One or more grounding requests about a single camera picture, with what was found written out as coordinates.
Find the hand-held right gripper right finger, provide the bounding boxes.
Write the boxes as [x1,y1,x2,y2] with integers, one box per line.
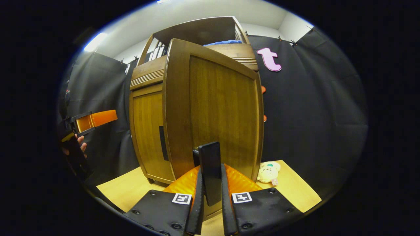
[220,163,304,236]

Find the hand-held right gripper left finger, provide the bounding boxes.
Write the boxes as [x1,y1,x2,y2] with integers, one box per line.
[124,165,205,236]

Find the black door handle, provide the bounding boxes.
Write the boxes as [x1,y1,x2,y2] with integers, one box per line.
[193,142,222,207]
[159,126,169,161]

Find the wooden cabinet door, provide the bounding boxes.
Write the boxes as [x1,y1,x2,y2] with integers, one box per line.
[162,38,264,221]
[130,84,176,184]

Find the wooden double-door shoe cabinet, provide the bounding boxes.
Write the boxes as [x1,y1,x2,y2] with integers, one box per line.
[129,16,266,187]

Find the cream plush toy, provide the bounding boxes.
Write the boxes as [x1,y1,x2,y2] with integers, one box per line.
[257,161,281,187]

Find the blue folded cloth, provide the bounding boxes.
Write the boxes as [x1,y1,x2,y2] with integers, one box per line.
[203,40,243,46]

